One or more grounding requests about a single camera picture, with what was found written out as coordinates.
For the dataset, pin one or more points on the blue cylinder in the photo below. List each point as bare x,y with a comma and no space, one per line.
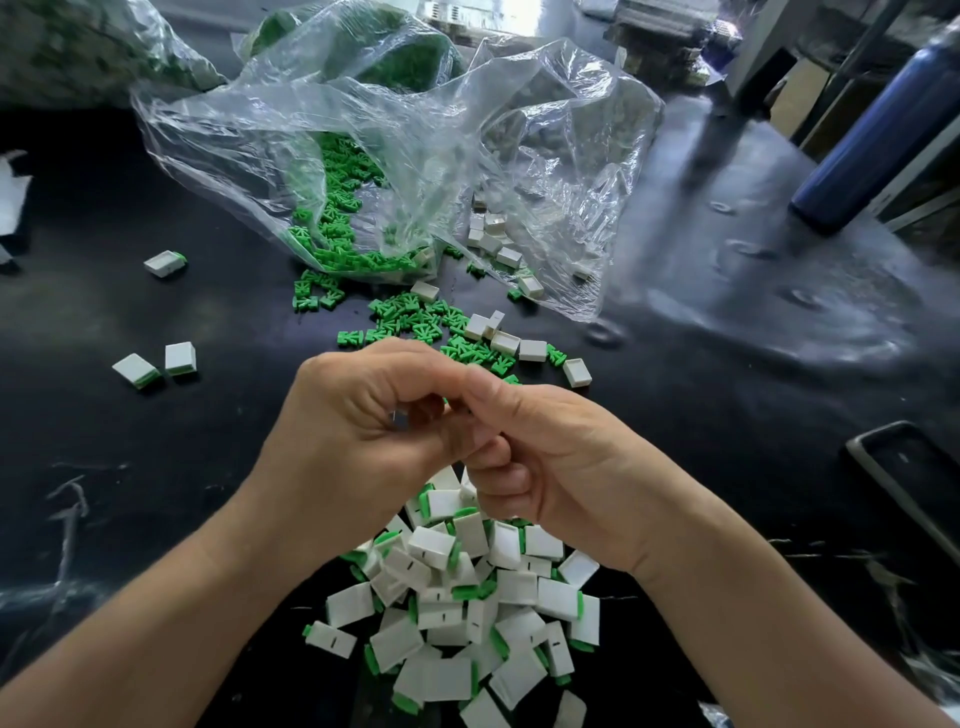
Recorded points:
885,135

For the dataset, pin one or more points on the large bag of assembled pieces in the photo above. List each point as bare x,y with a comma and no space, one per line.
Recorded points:
87,45

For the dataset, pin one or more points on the pile of assembled white-green pieces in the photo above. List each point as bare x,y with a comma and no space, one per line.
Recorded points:
465,608

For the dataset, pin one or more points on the clear plastic bag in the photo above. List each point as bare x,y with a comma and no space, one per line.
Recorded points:
578,135

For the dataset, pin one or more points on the white paper sheet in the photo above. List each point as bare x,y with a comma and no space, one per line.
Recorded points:
11,195

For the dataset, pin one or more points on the person's left forearm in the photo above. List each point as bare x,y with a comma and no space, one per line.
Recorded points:
143,638

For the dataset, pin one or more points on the person's left hand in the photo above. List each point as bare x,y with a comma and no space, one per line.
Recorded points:
353,435

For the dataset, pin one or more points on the person's right hand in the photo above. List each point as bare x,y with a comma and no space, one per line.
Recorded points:
578,473

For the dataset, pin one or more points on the grey machine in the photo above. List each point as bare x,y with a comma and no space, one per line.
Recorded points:
672,27

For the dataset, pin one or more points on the black smartphone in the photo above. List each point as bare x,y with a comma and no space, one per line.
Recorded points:
909,492

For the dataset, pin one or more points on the person's right forearm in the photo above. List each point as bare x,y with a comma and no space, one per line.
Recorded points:
803,638

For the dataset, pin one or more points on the plastic bag full of green pieces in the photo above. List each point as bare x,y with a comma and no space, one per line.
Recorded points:
390,48

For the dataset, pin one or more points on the white component box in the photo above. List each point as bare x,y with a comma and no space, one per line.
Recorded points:
462,18

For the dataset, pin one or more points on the white metal frame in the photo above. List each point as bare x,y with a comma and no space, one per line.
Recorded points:
765,42

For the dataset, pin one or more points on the brown cardboard box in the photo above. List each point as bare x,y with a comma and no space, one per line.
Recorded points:
806,102

